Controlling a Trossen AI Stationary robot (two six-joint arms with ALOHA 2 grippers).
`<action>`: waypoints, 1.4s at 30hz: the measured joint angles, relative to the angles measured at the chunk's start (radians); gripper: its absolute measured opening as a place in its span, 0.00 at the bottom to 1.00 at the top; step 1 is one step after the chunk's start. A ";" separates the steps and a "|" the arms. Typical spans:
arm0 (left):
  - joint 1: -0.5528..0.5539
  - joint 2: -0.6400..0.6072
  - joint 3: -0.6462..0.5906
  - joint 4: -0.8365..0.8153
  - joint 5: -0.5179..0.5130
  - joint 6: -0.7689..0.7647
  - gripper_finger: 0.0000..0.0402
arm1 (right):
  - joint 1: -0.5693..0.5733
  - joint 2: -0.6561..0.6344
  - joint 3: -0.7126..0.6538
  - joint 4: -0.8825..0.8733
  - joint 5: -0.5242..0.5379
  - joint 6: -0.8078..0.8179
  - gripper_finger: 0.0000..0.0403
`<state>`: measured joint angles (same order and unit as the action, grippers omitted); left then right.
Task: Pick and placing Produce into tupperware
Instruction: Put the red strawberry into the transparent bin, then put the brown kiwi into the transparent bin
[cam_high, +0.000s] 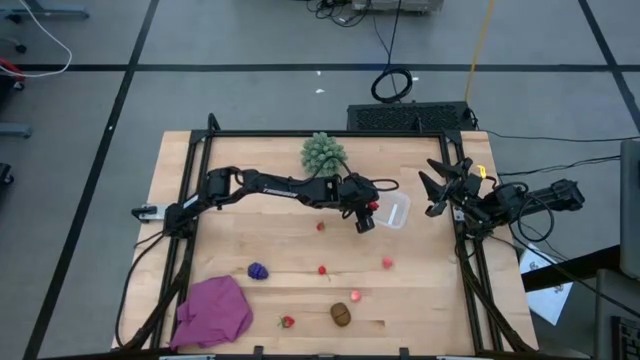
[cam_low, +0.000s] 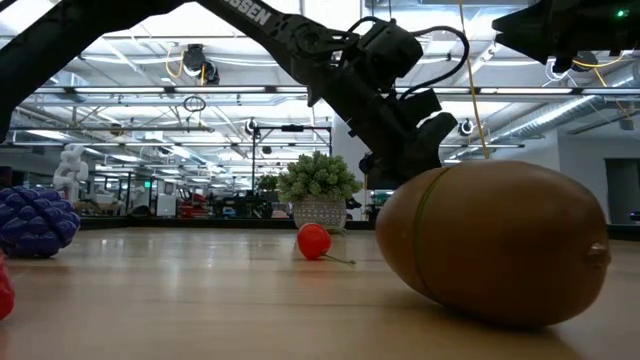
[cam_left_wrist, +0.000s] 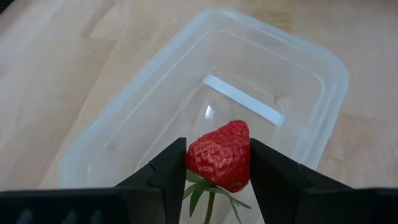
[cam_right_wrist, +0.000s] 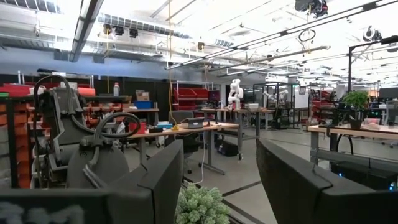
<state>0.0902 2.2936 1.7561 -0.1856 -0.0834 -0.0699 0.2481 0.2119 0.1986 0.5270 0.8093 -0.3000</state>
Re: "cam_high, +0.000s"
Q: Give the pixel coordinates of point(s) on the grey equipment box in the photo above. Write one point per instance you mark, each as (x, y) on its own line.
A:
(395, 5)

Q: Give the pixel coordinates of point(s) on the purple cloth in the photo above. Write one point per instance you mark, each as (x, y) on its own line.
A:
(215, 312)

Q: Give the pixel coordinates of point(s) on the black metal table frame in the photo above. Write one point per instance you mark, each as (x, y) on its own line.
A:
(325, 133)

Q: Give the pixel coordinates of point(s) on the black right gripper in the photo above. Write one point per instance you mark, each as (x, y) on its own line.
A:
(470, 192)

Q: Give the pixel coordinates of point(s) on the clear plastic tupperware container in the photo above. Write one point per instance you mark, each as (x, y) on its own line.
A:
(397, 212)

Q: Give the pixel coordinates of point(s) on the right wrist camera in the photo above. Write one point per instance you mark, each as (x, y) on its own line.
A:
(436, 209)

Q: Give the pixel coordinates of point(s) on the grey desk leg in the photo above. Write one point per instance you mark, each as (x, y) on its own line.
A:
(50, 12)
(15, 131)

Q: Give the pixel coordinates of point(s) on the dark pink toy lychee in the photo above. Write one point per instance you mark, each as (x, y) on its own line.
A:
(387, 262)

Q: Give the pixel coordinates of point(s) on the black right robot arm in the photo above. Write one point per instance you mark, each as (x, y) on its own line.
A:
(550, 197)

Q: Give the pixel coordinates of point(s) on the light pink toy lychee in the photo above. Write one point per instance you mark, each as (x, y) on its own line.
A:
(355, 296)

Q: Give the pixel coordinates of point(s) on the black keyboard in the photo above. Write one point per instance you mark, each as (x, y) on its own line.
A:
(627, 337)
(400, 117)

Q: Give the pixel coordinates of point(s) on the red toy cherry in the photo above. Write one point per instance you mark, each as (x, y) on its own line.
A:
(322, 270)

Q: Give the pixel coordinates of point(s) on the white paper sheet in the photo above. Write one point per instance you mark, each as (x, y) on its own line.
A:
(547, 295)

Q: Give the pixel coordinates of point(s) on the small long-stemmed toy strawberry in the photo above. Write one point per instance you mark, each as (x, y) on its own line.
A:
(320, 226)

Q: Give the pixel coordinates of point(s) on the grey monitor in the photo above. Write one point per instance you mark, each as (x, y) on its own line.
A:
(631, 210)

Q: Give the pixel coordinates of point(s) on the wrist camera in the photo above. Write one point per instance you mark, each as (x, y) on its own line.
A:
(365, 225)
(436, 209)

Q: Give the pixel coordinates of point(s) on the purple toy grapes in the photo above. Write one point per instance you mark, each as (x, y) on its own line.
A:
(258, 271)

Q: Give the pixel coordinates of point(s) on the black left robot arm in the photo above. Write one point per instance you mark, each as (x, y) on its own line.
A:
(280, 190)

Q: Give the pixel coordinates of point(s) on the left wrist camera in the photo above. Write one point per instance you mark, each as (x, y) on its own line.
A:
(365, 225)

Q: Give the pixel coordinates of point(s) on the brown toy kiwi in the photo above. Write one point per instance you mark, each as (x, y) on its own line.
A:
(340, 314)

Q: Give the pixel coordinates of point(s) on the red toy strawberry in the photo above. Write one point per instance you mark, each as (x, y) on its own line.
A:
(287, 322)
(373, 205)

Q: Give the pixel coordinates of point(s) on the green potted succulent plant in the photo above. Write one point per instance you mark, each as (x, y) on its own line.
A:
(320, 150)

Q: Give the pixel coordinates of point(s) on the red object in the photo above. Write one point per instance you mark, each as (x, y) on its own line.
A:
(10, 67)

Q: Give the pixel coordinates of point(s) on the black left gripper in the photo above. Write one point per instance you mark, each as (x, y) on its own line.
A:
(355, 197)

